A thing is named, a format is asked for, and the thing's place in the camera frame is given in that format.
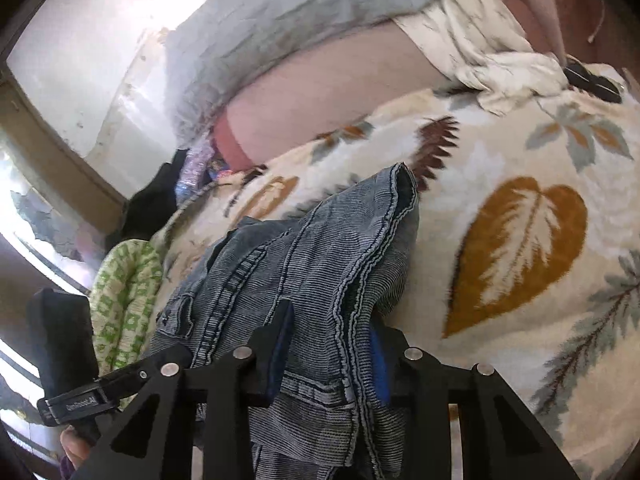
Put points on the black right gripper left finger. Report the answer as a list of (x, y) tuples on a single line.
[(153, 437)]

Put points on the blue grey denim pants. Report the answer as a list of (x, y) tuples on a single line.
[(340, 266)]

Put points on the left hand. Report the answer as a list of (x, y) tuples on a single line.
[(75, 447)]

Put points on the green white patterned cloth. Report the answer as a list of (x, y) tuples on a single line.
[(121, 303)]

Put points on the cream leaf print blanket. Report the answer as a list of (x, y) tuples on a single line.
[(526, 255)]

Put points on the black garment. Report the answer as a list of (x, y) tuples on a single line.
[(149, 209)]

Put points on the purple plastic bag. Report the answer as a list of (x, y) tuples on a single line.
[(203, 164)]

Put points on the small black object on bed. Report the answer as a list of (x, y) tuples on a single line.
[(580, 78)]

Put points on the white floral crumpled cloth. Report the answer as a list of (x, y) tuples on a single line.
[(481, 45)]

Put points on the grey quilted pillow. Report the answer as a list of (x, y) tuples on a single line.
[(224, 45)]

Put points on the pink and maroon bedsheet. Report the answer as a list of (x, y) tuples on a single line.
[(336, 83)]

